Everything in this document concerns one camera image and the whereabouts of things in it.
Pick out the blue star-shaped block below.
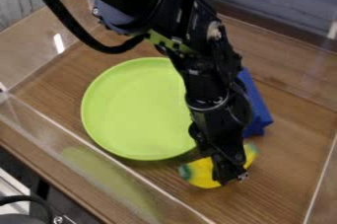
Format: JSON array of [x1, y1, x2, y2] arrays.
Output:
[[239, 68, 275, 138]]

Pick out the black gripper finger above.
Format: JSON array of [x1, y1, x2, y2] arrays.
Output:
[[211, 151, 249, 186], [195, 134, 216, 157]]

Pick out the yellow toy banana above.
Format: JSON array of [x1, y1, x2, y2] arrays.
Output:
[[177, 143, 259, 189]]

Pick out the black cable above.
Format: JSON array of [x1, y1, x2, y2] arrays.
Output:
[[0, 195, 56, 224]]

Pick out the clear acrylic enclosure wall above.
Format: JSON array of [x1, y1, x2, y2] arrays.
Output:
[[0, 0, 337, 224]]

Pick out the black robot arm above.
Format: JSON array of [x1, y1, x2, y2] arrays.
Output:
[[43, 0, 253, 185]]

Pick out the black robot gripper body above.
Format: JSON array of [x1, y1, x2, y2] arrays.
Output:
[[187, 101, 256, 165]]

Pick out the green round plate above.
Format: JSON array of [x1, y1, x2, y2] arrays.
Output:
[[80, 57, 195, 161]]

